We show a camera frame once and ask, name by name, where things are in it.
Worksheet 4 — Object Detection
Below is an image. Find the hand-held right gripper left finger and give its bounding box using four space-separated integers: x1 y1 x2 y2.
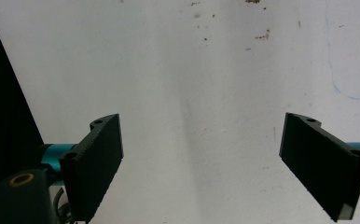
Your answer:
58 113 124 224

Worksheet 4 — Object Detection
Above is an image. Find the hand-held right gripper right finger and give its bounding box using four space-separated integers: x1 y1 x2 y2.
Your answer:
278 112 360 223

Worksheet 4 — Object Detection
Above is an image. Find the black flat panel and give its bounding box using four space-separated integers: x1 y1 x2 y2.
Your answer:
0 2 45 224

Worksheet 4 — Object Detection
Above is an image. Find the white table mat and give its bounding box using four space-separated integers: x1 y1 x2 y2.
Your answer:
0 0 360 224

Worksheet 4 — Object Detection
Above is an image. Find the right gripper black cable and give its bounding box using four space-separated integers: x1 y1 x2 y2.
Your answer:
52 186 76 224

